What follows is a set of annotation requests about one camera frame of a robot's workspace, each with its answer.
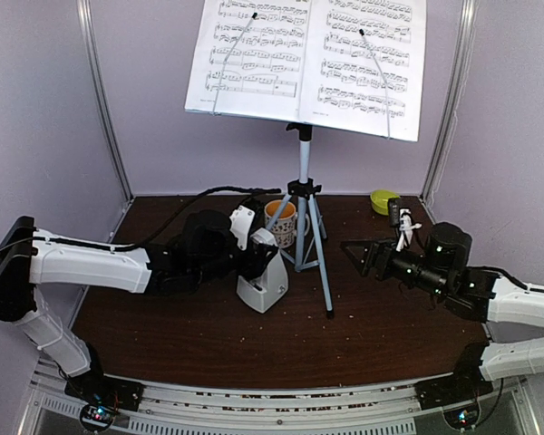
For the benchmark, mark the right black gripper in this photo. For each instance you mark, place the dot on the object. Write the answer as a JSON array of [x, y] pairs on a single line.
[[374, 249]]

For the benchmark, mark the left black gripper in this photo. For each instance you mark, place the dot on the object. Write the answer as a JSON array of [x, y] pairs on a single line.
[[257, 260]]

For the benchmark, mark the white metronome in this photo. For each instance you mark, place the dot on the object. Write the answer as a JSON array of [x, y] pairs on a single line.
[[262, 292]]

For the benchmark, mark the sheet music page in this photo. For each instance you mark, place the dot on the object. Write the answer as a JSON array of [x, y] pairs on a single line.
[[249, 59], [364, 66]]

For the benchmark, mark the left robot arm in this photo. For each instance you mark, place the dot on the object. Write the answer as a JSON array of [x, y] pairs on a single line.
[[210, 246]]

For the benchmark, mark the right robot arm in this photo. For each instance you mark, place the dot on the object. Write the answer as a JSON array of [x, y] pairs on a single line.
[[481, 294]]

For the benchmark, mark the yellow patterned mug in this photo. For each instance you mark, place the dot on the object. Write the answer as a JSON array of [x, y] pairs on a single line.
[[284, 228]]

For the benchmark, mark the green bowl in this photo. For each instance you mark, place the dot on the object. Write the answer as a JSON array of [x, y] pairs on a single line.
[[379, 200]]

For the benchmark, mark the white tripod stand pole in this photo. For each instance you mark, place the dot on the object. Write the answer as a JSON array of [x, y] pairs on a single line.
[[310, 228]]

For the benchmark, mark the white perforated music stand desk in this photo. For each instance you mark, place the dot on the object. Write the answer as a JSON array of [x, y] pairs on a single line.
[[298, 119]]

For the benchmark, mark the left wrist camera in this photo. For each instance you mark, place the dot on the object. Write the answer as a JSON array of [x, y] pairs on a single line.
[[242, 218]]

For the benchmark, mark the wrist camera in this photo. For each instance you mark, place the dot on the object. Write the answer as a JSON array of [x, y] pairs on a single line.
[[401, 220], [242, 218]]

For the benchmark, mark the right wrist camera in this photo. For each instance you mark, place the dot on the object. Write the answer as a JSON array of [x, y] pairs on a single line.
[[401, 220]]

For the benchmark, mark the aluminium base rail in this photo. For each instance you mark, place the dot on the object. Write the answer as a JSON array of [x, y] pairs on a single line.
[[382, 408]]

